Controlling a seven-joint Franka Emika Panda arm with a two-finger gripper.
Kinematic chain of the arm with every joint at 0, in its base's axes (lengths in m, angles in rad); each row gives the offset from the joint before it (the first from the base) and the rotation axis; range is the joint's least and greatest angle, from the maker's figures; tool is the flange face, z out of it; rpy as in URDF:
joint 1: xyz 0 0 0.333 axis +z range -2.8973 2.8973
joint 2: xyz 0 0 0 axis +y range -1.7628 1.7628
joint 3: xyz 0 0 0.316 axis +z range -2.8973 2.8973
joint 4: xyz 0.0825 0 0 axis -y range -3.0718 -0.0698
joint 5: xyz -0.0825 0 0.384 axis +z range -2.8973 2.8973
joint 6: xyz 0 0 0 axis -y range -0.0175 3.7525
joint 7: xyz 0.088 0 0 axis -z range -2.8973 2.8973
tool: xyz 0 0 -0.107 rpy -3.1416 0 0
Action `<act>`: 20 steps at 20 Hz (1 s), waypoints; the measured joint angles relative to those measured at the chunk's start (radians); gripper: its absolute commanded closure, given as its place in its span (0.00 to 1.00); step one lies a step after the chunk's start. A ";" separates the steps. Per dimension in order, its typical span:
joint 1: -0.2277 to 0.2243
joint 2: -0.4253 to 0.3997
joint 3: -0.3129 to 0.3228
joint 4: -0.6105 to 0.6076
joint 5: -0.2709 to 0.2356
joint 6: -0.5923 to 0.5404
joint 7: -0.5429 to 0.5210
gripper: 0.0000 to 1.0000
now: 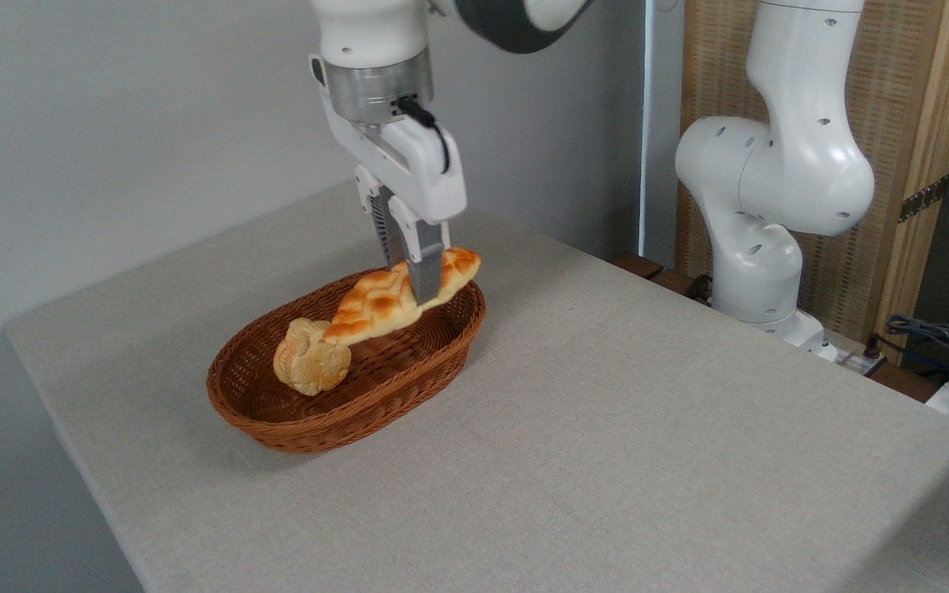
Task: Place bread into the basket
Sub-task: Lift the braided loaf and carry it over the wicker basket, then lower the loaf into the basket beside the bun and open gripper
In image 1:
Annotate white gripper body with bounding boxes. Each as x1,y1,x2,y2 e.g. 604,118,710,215
309,54,469,224

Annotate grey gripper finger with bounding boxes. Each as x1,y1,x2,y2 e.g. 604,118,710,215
387,194,451,306
354,164,399,270

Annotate braided golden bread loaf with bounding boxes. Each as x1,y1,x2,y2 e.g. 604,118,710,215
321,246,483,348

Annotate brown oval wicker basket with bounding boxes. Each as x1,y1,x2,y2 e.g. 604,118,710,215
206,265,487,455

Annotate round pale bread roll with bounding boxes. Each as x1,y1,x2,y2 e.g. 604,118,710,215
273,317,353,398

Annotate brown wooden block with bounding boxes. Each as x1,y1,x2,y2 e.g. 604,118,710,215
610,253,664,280
650,268,713,304

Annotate wooden woven folding screen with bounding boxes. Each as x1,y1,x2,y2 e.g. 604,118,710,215
676,0,949,365

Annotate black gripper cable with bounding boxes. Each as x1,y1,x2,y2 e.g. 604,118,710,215
395,96,451,175

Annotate bundle of dark cables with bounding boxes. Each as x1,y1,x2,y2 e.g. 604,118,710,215
885,313,949,376

